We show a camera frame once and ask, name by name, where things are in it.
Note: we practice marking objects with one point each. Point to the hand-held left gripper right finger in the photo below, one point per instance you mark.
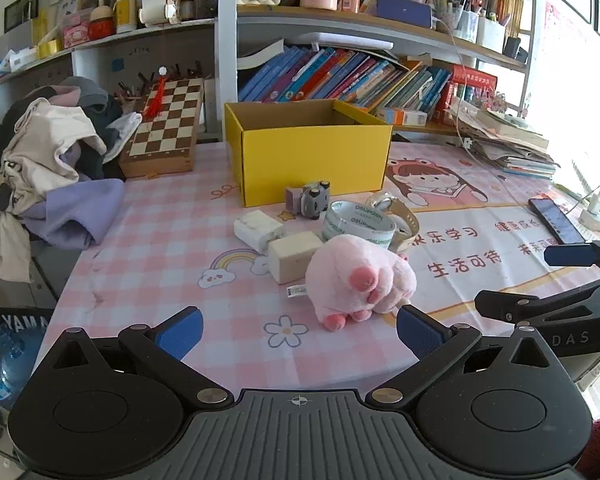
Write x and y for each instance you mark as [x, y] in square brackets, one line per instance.
[419, 334]

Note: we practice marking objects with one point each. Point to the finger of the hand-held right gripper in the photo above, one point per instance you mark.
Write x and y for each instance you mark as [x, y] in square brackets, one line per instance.
[520, 305]
[570, 255]

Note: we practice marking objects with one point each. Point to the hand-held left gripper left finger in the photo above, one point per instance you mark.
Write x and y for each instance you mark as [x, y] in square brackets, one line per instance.
[180, 334]

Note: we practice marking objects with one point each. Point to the pink plush paw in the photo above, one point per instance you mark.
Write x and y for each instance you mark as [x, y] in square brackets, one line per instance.
[345, 270]

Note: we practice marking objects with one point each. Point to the white cube charger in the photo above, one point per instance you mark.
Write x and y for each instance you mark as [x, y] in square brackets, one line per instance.
[295, 257]

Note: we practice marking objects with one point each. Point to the yellow cardboard box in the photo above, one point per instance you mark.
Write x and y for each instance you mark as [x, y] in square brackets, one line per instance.
[310, 160]

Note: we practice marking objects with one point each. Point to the black smartphone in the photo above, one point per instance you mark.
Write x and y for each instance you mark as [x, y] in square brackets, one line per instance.
[555, 220]

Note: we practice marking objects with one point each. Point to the pink checked printed tablecloth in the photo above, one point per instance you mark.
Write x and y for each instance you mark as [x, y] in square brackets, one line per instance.
[180, 270]

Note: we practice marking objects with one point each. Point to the clear tape roll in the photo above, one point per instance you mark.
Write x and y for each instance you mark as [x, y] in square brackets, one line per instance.
[360, 222]

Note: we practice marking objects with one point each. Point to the stack of books and papers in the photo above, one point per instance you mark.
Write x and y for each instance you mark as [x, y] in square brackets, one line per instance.
[510, 142]

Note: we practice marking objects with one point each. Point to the white wrapped charger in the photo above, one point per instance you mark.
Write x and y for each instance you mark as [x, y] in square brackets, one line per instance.
[255, 227]

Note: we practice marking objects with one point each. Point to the lavender garment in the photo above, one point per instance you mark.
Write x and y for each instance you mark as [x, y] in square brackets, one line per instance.
[80, 210]

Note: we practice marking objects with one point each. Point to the black instrument case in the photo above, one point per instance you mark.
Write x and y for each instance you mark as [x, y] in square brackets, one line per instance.
[15, 320]

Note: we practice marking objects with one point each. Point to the grey toy car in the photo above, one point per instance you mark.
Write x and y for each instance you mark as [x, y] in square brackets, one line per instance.
[314, 200]

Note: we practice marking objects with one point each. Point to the small purple block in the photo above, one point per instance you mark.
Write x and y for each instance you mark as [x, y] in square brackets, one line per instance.
[294, 199]

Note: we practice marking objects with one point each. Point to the clear water bottle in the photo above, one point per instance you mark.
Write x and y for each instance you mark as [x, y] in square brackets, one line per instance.
[5, 365]

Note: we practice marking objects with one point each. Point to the red book box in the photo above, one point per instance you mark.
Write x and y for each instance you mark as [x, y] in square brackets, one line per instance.
[475, 82]

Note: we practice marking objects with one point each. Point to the wooden chessboard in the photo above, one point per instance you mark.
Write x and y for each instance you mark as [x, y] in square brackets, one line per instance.
[165, 125]

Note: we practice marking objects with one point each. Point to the black cup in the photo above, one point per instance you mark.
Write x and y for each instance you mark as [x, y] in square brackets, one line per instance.
[515, 47]

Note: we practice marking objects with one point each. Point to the orange and white small box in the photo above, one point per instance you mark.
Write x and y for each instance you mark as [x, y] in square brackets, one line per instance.
[402, 116]

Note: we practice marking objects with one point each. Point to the white pen holder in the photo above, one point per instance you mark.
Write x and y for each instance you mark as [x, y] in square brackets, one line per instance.
[490, 36]

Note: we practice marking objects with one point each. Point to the pile of clothes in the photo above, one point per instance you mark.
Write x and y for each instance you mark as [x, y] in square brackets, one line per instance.
[35, 150]

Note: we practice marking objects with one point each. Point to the red tassel ornament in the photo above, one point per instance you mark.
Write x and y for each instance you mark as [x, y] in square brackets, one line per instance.
[159, 92]

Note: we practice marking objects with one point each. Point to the dark clothing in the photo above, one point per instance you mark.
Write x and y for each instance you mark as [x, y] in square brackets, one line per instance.
[95, 105]

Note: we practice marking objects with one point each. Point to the row of colourful books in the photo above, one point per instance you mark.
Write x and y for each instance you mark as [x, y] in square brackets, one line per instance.
[330, 75]

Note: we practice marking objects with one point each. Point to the blue box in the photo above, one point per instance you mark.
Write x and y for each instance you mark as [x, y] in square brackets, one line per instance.
[404, 12]

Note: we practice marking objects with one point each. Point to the white bookshelf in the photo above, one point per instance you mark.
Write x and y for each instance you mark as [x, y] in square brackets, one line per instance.
[227, 35]

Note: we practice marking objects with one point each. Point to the pink storage box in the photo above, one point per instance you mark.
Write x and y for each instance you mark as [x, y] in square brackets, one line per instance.
[77, 36]

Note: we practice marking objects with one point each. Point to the white flask yellow label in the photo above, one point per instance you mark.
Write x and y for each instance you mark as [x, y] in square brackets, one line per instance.
[125, 10]

